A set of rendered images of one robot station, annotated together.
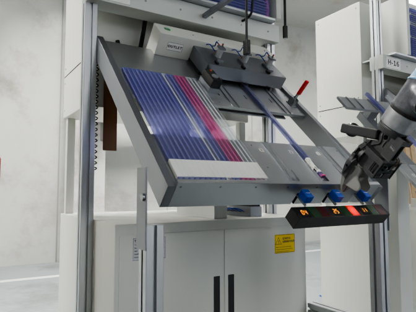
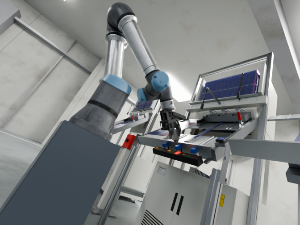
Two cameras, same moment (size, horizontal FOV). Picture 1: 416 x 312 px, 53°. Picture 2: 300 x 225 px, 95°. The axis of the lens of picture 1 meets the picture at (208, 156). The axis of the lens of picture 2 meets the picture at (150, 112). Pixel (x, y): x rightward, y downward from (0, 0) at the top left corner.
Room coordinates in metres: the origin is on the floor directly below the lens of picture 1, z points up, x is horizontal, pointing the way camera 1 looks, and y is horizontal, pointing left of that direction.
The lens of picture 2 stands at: (0.89, -1.14, 0.53)
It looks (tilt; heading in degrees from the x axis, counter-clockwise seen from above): 20 degrees up; 90
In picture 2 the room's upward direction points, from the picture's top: 24 degrees clockwise
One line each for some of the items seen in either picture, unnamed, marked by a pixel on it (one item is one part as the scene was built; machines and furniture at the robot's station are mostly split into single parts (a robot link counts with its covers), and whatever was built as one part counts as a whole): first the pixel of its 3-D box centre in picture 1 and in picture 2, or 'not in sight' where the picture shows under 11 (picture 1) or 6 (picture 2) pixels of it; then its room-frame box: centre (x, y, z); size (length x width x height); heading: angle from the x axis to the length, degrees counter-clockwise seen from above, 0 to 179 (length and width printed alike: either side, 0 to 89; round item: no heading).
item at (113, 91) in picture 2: not in sight; (112, 94); (0.72, -0.64, 0.72); 0.13 x 0.12 x 0.14; 102
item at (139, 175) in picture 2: not in sight; (122, 146); (0.69, 1.25, 0.66); 1.01 x 0.73 x 1.31; 32
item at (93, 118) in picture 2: not in sight; (96, 120); (0.73, -0.64, 0.60); 0.15 x 0.15 x 0.10
